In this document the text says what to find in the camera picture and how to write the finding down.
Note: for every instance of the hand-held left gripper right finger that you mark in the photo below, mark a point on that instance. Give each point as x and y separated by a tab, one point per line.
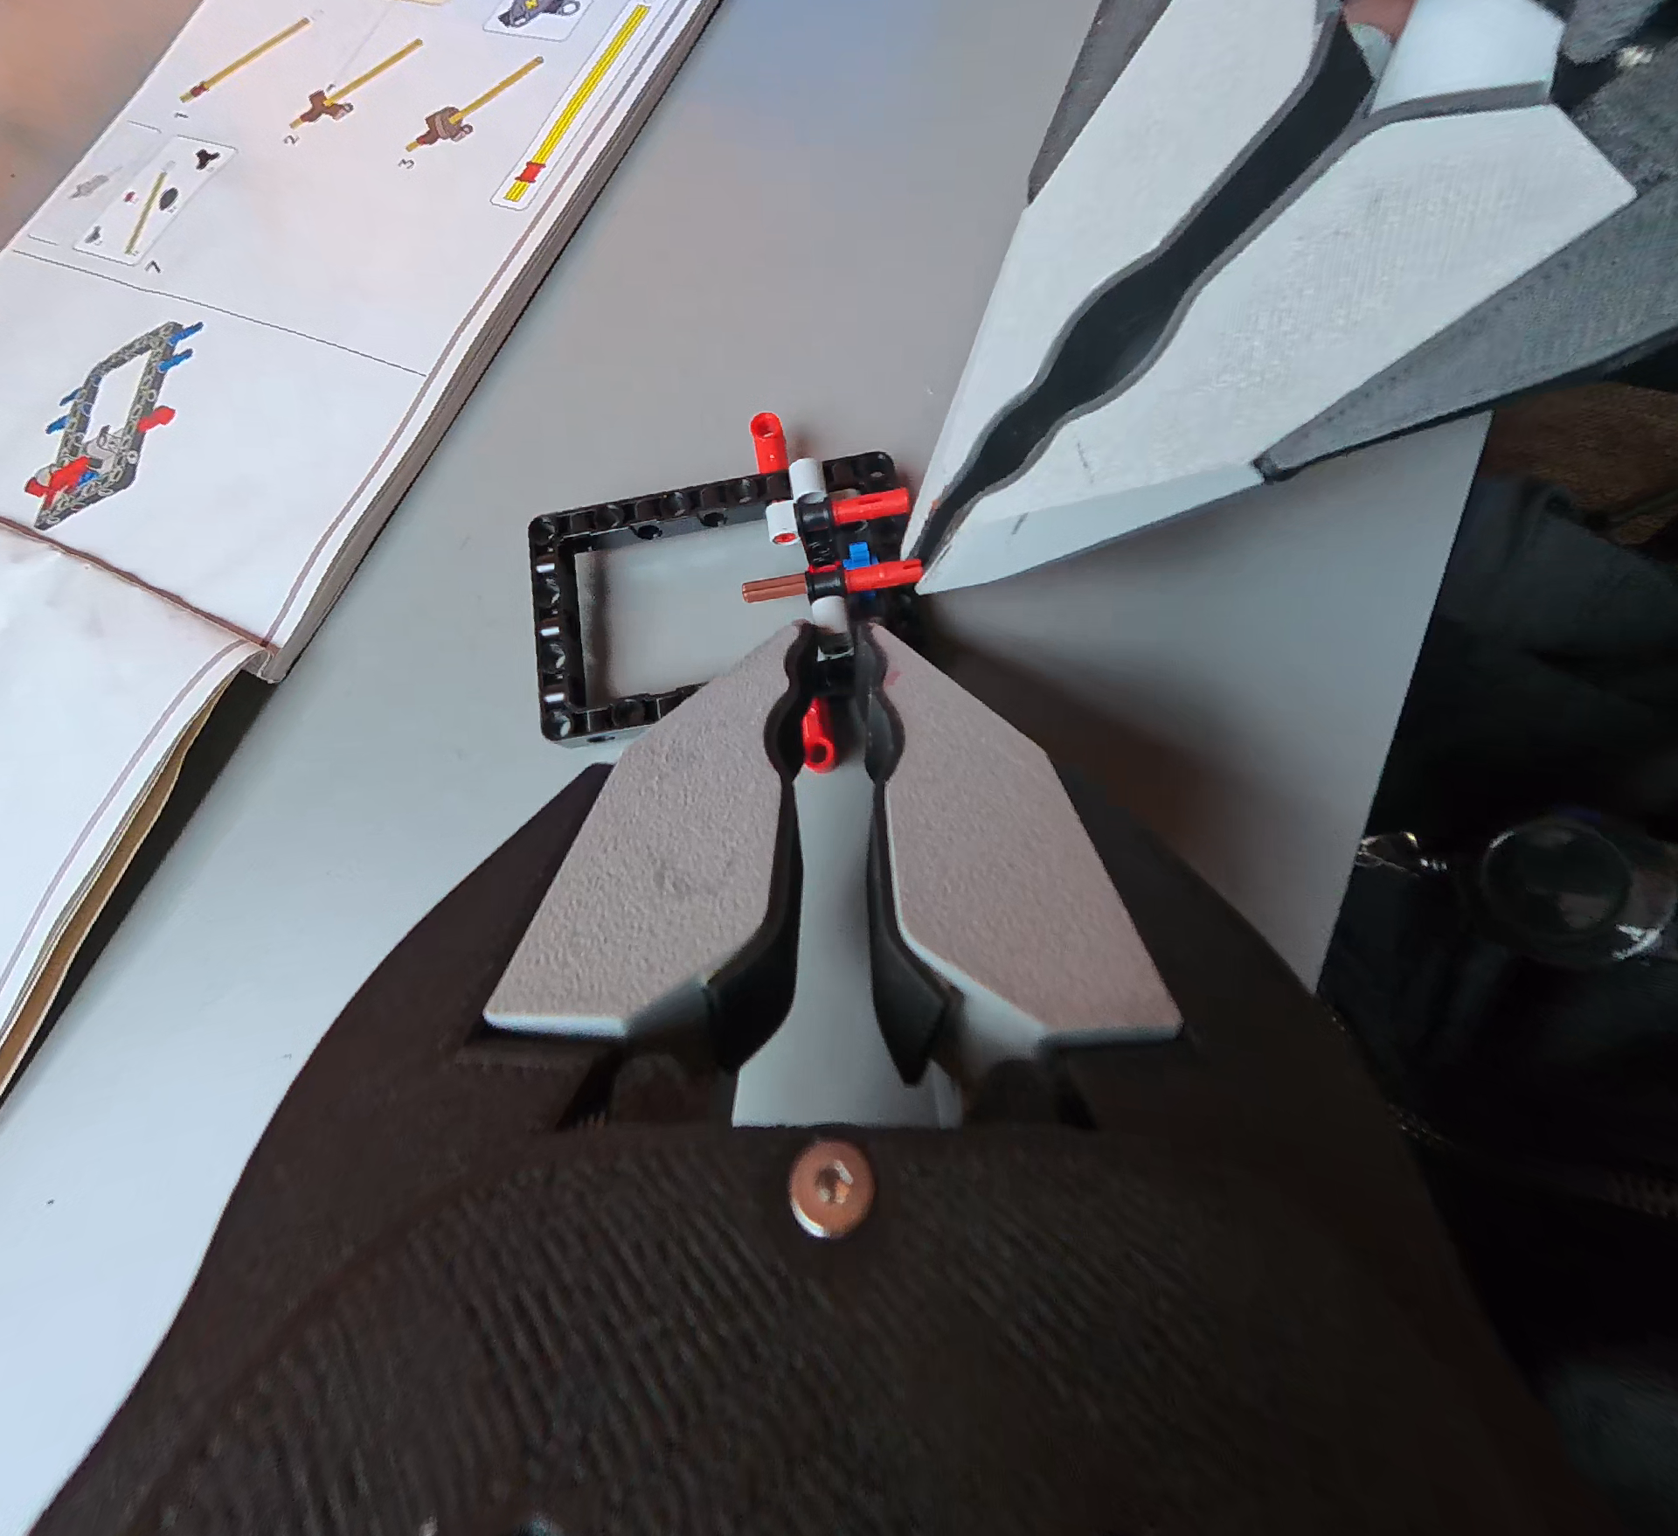
1023	892

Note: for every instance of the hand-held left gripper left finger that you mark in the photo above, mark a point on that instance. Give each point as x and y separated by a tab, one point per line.
657	880

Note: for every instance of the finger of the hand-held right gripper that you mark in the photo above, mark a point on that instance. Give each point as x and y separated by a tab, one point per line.
1180	94
1378	251

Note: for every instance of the black lego frame assembly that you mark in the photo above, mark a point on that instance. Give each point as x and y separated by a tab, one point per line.
546	617

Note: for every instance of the lego instruction booklet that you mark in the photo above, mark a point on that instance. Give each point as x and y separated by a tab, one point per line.
264	316

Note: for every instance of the person's black jacket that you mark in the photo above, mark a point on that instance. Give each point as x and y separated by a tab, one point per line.
1508	670

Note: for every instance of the black round badge reel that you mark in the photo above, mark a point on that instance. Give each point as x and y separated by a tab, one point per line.
1561	892

